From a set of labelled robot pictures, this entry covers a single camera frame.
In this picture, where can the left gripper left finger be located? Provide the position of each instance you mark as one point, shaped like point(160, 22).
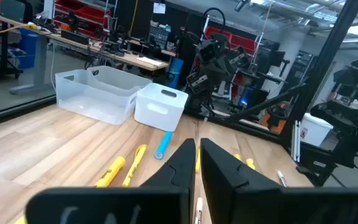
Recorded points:
point(166, 202)

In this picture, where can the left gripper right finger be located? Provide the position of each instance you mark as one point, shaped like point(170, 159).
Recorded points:
point(244, 202)

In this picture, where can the red wall bins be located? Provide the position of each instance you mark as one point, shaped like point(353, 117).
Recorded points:
point(244, 42)

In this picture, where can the teal highlighter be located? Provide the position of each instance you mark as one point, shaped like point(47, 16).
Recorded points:
point(163, 144)

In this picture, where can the brown marker with white end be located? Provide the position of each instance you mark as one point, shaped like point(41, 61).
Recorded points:
point(282, 179)

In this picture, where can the orange and white marker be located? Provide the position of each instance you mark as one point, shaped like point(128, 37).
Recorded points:
point(198, 211)

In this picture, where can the white lidded bucket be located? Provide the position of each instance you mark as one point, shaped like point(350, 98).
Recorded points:
point(315, 130)

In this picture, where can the long wooden workbench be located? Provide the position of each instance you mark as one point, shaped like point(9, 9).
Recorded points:
point(129, 58)

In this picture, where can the white paper note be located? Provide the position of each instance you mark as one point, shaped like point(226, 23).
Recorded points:
point(159, 8)

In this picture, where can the black equipment stand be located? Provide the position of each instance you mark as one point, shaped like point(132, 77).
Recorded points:
point(337, 121)

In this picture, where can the slim yellow highlighter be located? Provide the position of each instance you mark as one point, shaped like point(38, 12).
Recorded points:
point(135, 163)
point(197, 161)
point(20, 221)

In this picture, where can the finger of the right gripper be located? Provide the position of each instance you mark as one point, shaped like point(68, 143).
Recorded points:
point(238, 58)
point(197, 83)

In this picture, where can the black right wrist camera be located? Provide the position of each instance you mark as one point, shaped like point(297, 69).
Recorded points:
point(207, 51)

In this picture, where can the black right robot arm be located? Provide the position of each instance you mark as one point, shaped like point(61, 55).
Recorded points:
point(221, 39)

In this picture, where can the clear plastic divided bin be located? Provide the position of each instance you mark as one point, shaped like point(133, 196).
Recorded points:
point(82, 93)

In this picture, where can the red bin shelf rack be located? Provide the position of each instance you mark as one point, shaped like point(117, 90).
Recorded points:
point(89, 12)

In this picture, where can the white plastic bin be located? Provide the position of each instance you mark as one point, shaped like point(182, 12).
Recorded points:
point(160, 109)

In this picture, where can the blue plastic bin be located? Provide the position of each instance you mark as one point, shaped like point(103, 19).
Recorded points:
point(26, 46)

